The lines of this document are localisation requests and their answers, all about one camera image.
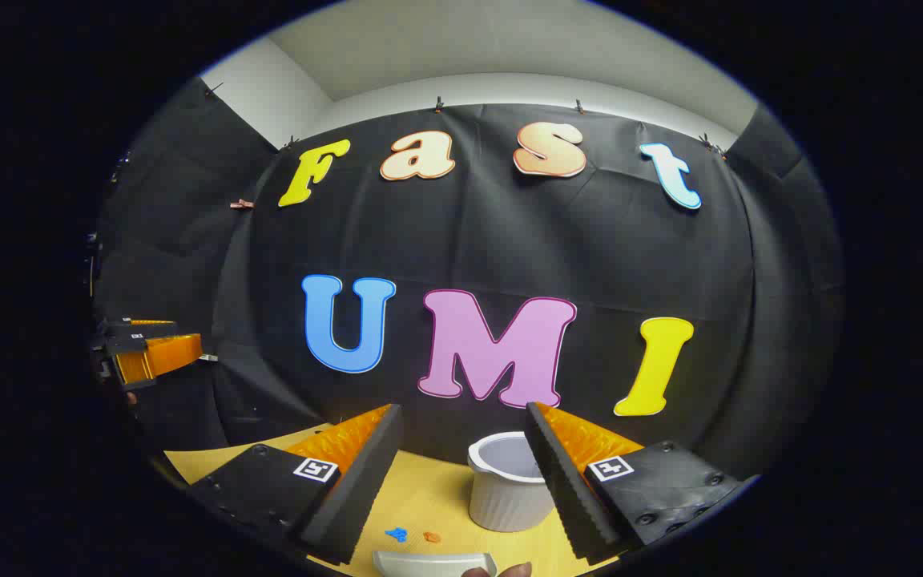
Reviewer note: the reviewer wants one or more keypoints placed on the grey dustpan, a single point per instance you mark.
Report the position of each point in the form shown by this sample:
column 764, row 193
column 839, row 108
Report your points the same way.
column 429, row 563

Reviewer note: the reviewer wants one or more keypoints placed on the blue paper trash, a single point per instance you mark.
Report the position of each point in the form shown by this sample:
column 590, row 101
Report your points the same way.
column 397, row 534

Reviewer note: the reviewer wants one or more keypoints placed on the wooden desktop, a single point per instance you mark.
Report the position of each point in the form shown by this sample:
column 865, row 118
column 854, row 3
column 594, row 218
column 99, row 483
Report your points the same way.
column 429, row 497

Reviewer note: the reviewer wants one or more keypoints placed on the orange cloth clip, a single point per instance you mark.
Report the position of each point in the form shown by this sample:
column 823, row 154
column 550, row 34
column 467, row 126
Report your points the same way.
column 242, row 204

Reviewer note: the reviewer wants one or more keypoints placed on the white ribbed garbage bin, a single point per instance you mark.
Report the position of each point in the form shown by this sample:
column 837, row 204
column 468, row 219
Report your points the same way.
column 505, row 489

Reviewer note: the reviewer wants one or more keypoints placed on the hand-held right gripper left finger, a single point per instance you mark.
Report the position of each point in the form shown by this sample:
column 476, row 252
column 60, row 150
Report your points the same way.
column 361, row 481

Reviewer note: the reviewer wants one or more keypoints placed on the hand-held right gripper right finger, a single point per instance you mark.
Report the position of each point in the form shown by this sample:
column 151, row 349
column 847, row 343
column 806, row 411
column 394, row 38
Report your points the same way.
column 562, row 481

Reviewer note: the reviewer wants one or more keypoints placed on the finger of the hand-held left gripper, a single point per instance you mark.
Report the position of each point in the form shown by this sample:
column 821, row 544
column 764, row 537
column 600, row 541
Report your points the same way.
column 141, row 327
column 165, row 355

